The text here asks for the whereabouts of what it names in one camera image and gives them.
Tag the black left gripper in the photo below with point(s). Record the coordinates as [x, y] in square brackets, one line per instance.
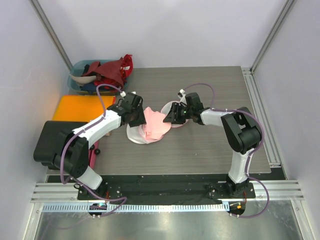
[141, 120]

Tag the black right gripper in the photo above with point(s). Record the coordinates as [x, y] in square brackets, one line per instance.
[172, 118]

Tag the white mesh laundry bag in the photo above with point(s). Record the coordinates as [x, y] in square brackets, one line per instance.
[134, 134]

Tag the pink bra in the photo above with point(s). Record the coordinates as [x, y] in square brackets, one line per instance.
[154, 129]

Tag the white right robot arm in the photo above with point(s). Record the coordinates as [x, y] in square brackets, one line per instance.
[243, 131]

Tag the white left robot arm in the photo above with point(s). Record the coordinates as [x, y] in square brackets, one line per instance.
[74, 158]

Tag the white cup bra in basket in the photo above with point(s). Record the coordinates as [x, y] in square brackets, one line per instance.
[82, 80]

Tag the teal plastic laundry basket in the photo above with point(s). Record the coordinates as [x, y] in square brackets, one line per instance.
[89, 88]

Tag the dark red garment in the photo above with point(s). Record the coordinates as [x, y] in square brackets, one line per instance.
[113, 72]

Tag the black case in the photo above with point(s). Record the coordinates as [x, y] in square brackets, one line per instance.
[47, 140]

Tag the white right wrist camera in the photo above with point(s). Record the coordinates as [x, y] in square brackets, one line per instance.
[182, 96]

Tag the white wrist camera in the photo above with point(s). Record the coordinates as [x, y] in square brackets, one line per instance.
[182, 96]
[124, 94]

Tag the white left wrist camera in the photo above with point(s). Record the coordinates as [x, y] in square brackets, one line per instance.
[124, 94]

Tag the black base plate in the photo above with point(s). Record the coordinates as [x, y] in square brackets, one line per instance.
[173, 189]

